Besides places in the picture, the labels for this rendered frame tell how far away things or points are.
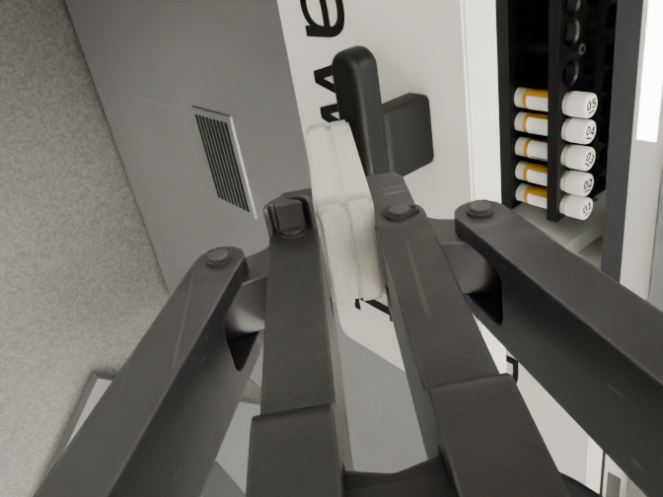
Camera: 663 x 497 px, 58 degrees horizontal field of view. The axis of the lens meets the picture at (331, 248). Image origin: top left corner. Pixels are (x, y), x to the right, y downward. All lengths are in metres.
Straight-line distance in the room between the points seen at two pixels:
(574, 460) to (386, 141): 0.29
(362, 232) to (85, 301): 1.07
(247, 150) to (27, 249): 0.60
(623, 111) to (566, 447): 0.23
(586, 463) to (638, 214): 0.18
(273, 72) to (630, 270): 0.33
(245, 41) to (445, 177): 0.36
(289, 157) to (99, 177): 0.63
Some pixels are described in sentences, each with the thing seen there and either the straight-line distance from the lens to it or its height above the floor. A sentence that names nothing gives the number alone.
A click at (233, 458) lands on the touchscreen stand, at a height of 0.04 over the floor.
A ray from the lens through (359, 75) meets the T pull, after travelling 0.21.
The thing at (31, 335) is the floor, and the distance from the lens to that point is 1.21.
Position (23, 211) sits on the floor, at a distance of 1.13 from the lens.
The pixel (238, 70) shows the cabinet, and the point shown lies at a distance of 0.59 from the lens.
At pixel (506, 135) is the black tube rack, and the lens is 0.35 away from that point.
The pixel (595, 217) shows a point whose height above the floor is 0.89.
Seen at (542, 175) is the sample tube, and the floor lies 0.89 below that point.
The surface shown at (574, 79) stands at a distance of 0.33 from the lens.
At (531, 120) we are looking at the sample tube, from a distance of 0.34.
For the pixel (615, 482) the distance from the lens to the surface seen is 0.47.
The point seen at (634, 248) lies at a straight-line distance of 0.35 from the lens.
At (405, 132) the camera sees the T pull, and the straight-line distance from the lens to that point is 0.22.
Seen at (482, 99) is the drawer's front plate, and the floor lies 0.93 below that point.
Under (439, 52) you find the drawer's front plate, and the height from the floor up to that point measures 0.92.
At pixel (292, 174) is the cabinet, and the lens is 0.57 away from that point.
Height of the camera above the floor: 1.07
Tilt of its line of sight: 47 degrees down
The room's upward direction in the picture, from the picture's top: 115 degrees clockwise
